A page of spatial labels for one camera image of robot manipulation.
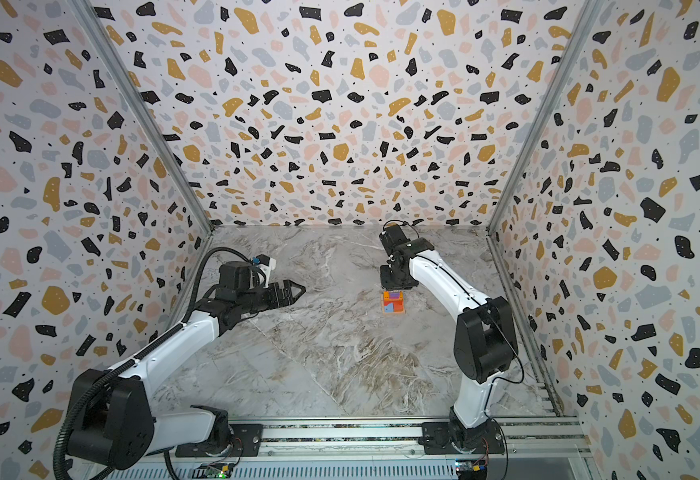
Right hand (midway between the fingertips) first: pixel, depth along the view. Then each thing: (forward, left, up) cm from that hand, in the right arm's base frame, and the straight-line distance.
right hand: (388, 277), depth 89 cm
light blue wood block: (-3, -2, -13) cm, 13 cm away
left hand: (-6, +27, +3) cm, 27 cm away
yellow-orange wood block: (-1, 0, -9) cm, 9 cm away
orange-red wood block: (-3, -4, -13) cm, 13 cm away
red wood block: (-2, 0, -12) cm, 12 cm away
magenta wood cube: (-2, -2, -7) cm, 7 cm away
